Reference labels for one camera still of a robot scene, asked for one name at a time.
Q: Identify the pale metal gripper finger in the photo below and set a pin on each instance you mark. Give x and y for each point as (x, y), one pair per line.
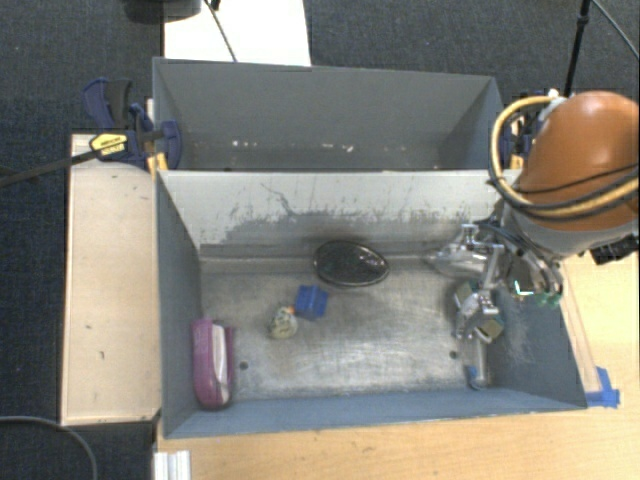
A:
(481, 355)
(472, 304)

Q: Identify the black oval dish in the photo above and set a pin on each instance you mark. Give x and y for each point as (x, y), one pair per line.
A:
(351, 264)

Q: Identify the grey metal bin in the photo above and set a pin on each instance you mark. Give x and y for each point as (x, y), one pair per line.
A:
(350, 358)

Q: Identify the blue toy block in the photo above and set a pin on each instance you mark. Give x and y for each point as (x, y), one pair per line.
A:
(311, 302)

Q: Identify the pale small toy figure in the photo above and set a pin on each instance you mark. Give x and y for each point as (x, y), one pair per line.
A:
(283, 324)

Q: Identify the pale wood flat board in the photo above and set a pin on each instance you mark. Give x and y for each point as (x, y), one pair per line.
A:
(110, 293)

